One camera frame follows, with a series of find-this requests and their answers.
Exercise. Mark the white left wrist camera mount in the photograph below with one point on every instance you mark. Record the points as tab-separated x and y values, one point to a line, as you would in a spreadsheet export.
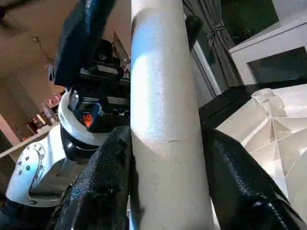
67	124

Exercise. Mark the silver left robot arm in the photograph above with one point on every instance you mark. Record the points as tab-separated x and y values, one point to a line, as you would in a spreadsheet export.
33	172

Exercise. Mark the white plastic table leg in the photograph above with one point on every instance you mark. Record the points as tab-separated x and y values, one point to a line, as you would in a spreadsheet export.
168	120

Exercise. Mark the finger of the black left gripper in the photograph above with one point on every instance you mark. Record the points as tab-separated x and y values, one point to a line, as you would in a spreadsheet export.
194	26

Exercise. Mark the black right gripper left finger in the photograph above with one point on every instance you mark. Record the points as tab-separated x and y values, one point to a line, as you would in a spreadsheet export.
100	191

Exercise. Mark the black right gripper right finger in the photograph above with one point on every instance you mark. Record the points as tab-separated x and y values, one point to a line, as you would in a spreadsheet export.
244	191

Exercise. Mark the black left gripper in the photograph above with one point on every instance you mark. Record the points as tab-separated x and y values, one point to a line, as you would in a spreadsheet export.
105	91

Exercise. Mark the grey curtain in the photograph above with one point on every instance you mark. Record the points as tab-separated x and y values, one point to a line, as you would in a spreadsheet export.
216	48

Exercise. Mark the white plastic table top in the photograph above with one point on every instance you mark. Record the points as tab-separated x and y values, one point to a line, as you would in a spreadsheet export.
278	129

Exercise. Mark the white cabinet with glass doors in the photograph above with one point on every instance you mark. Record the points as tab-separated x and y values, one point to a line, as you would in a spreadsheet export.
268	43

